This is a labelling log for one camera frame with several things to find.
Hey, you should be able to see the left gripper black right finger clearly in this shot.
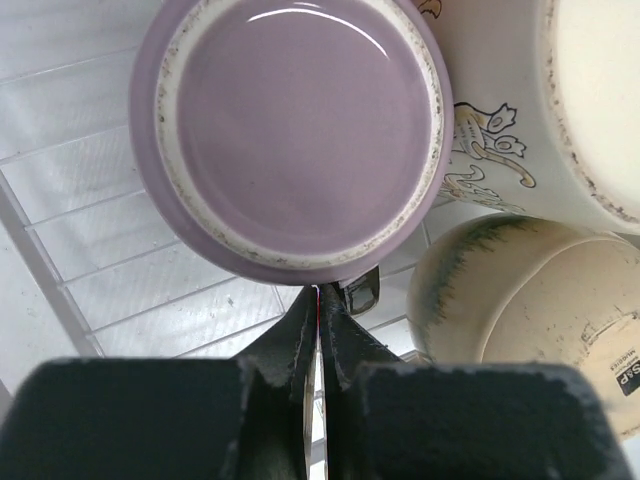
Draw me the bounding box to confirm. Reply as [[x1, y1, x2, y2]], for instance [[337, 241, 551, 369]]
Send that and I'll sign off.
[[318, 285, 632, 479]]

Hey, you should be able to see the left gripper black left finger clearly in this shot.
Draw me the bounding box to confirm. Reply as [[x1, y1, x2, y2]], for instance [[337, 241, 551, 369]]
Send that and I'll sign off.
[[1, 287, 319, 479]]

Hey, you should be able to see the beige stoneware mug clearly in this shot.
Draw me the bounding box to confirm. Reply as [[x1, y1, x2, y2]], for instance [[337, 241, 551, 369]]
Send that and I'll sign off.
[[407, 214, 639, 440]]

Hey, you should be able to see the clear acrylic dish rack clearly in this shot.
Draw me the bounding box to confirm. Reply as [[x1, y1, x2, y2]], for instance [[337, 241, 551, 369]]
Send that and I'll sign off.
[[0, 0, 451, 480]]

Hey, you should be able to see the mauve purple mug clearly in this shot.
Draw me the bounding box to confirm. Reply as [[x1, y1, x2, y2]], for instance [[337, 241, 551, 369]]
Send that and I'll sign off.
[[128, 1, 454, 286]]

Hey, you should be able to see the green-inside patterned mug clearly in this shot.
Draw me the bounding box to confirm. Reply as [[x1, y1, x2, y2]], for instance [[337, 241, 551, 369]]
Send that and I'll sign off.
[[417, 1, 639, 235]]

